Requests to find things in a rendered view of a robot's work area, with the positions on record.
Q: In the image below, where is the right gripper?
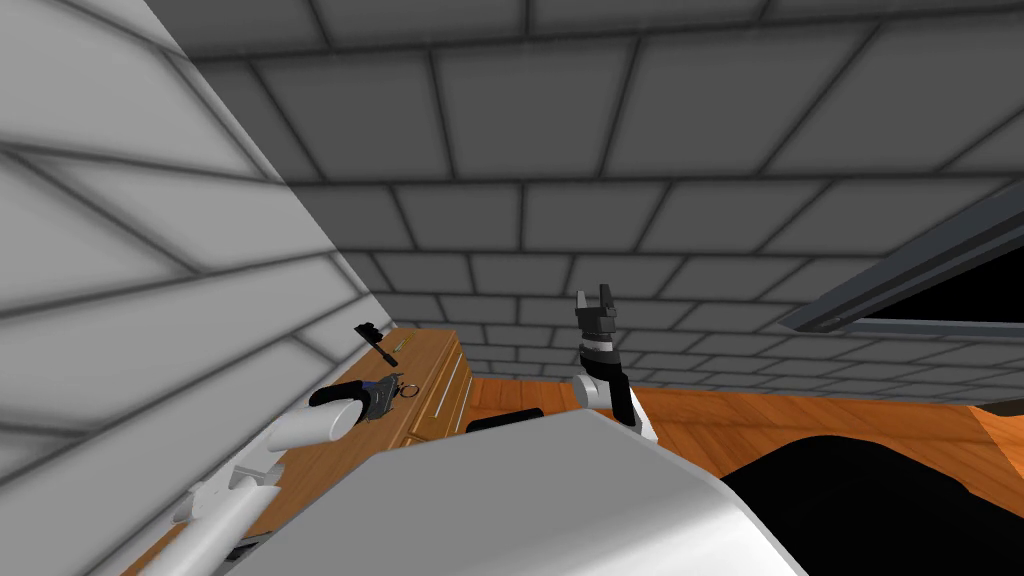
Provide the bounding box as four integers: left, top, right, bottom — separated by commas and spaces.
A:
575, 283, 620, 338

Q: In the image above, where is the brown wooden dresser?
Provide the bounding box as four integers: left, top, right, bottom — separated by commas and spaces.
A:
119, 326, 475, 576

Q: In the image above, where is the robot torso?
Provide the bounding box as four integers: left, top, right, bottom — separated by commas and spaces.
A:
231, 406, 809, 576

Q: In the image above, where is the black slim tool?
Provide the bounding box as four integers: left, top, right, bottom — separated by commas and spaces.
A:
353, 320, 400, 369

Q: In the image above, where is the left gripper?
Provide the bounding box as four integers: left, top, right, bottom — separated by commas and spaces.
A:
364, 373, 402, 424

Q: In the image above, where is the dark grey framed window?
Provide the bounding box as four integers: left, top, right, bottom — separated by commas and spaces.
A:
777, 182, 1024, 339

